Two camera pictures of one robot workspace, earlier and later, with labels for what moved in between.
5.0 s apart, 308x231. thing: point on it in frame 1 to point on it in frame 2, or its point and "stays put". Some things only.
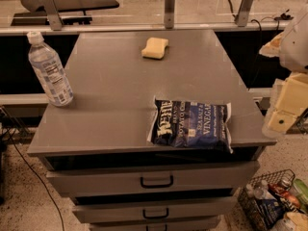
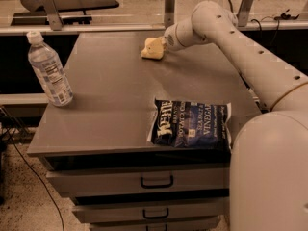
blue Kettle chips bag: (192, 124) stays put
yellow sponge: (155, 48) stays put
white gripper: (296, 50) to (170, 38)
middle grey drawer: (114, 212) stays put
